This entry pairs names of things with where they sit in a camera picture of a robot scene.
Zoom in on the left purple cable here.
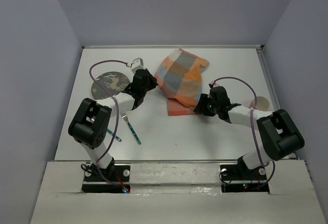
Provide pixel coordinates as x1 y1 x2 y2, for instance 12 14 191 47
89 59 131 193

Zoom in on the aluminium table edge rail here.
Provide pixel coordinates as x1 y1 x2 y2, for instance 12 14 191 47
82 45 262 50

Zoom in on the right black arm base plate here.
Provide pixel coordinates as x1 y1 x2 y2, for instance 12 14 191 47
219 164 270 193

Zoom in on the orange grey checkered cloth napkin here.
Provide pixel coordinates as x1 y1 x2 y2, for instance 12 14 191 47
155 48 209 116

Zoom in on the spoon with teal handle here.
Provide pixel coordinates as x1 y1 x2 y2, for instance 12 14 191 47
107 129 122 142

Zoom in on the dark round deer plate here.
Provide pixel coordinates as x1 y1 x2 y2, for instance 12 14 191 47
91 71 130 100

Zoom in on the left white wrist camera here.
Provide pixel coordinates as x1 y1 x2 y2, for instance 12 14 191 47
130 57 145 74

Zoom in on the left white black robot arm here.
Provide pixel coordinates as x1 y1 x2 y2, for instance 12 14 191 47
68 69 157 180

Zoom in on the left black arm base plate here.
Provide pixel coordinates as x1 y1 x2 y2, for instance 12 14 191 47
80 163 131 194

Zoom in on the white front cover panel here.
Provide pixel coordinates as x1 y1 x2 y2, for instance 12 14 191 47
32 160 325 223

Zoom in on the fork with teal handle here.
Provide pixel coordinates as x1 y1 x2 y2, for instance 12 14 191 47
120 112 141 145

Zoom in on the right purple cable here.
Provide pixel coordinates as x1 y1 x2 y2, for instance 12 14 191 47
210 77 277 191

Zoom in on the red white paper cup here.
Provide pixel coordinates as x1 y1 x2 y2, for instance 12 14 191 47
249 96 270 111

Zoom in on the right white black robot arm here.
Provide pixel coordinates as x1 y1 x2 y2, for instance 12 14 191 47
194 86 305 179

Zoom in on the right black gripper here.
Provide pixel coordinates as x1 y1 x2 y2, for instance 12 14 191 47
193 93 219 117

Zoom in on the purple cable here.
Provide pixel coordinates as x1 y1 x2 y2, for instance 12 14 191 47
89 59 131 193
210 77 277 191

